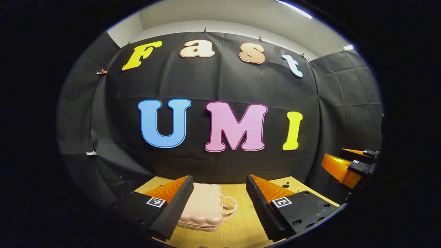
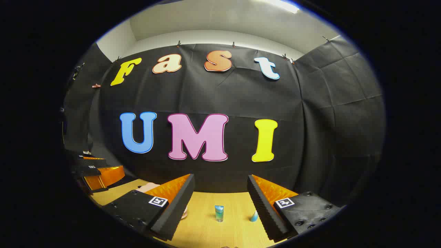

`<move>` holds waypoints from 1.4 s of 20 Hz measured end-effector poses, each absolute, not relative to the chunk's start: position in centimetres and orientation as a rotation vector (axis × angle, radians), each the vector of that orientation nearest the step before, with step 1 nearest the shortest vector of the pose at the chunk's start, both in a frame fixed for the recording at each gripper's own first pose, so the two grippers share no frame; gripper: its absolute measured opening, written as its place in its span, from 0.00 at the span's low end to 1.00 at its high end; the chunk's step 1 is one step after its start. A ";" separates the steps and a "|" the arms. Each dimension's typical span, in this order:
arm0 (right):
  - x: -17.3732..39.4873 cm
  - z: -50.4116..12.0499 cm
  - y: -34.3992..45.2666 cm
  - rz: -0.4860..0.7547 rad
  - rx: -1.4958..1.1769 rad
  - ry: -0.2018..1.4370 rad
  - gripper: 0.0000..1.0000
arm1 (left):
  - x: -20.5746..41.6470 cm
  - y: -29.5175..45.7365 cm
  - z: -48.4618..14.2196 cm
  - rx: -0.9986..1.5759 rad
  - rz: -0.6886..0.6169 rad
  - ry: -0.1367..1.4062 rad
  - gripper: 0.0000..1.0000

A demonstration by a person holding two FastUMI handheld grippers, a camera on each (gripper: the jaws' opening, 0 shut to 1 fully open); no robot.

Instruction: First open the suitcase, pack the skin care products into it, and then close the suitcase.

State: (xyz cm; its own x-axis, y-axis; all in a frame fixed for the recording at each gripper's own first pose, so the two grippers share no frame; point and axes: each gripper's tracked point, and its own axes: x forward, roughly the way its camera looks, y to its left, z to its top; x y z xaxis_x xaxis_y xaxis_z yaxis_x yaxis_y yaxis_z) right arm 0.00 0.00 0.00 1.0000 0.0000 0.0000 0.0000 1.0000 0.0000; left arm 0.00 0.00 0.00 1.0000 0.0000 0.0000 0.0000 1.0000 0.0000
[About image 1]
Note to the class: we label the ceiling light strip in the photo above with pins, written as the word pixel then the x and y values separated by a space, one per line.
pixel 348 47

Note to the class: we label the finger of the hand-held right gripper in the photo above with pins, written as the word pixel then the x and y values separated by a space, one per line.
pixel 358 168
pixel 370 155

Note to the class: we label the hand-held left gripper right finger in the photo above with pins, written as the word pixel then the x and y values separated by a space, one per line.
pixel 258 210

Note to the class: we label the small red clip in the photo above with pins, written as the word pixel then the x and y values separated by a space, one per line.
pixel 101 72

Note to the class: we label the black backdrop cloth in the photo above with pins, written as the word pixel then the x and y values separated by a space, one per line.
pixel 213 86

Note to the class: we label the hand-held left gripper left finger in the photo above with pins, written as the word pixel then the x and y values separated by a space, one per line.
pixel 175 210

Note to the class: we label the pink suitcase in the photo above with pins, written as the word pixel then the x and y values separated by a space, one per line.
pixel 203 206

